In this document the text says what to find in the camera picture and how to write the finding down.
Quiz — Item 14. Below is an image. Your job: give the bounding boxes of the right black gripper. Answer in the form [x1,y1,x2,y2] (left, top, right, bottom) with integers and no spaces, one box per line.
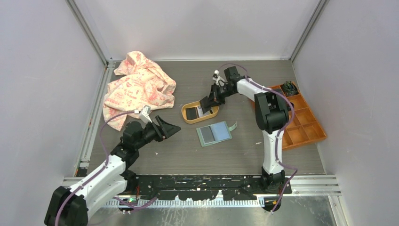
[205,83,236,109]

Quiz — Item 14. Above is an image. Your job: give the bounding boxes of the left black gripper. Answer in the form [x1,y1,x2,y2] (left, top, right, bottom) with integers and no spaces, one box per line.
[135,115,180,149]

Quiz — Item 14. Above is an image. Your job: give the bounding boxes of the black credit card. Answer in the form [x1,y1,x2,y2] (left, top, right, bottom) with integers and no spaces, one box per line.
[186,107,199,120]

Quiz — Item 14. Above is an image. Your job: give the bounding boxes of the yellow oval tray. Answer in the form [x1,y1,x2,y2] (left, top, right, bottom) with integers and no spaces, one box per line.
[181,101,219,124]

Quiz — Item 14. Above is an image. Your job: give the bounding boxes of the green card holder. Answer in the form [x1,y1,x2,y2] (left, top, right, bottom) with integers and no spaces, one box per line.
[196,121,237,147]

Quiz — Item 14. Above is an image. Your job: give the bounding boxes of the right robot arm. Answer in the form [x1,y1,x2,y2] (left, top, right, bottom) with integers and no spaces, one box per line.
[200,66,290,194]

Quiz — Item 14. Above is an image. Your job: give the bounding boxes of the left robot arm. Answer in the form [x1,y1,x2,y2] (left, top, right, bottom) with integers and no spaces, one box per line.
[44,116,181,226]

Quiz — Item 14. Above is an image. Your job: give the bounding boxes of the pink patterned cloth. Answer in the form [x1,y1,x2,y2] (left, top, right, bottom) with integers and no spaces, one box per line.
[103,51,176,131]

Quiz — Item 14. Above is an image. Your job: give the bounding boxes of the dark rolled item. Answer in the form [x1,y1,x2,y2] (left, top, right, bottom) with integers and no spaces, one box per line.
[281,81,299,97]

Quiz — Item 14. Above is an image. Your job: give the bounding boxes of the orange compartment organizer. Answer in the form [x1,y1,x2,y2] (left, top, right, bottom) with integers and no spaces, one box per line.
[271,82,327,151]

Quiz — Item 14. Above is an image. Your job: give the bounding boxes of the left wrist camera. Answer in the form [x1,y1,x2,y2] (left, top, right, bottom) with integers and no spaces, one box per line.
[133,105,152,123]

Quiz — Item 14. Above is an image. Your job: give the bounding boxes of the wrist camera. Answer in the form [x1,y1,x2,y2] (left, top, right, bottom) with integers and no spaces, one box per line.
[133,105,152,123]
[212,70,225,87]

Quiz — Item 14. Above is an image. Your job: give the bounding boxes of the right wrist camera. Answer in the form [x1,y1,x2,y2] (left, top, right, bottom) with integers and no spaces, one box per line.
[212,70,225,87]

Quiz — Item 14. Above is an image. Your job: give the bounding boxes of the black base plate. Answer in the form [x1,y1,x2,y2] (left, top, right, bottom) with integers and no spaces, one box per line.
[120,175,292,201]

